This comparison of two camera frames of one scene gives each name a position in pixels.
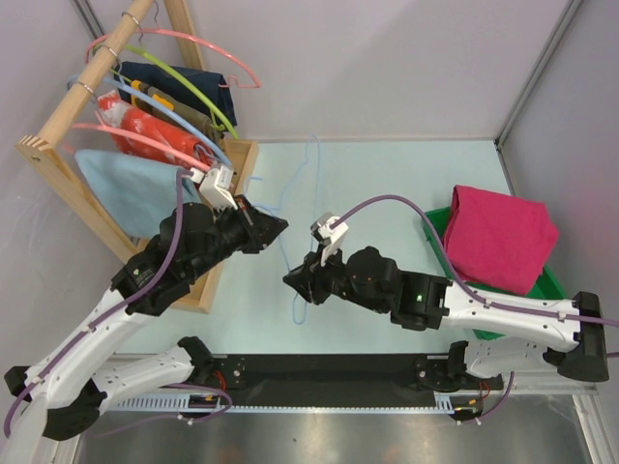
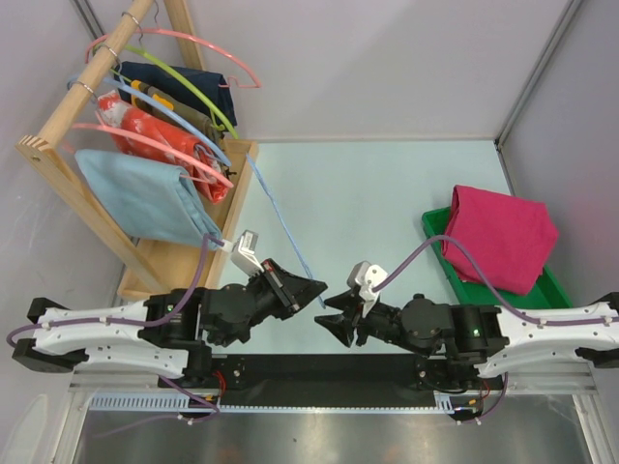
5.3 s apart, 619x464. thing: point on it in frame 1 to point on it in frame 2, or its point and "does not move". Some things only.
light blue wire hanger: [279, 203] to [286, 227]
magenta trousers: [498, 242] does not move
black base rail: [323, 380] does not move
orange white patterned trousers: [114, 111] does not move
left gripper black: [261, 228] to [291, 292]
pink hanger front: [100, 127] does not move
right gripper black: [309, 281] to [342, 325]
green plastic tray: [547, 287] does not move
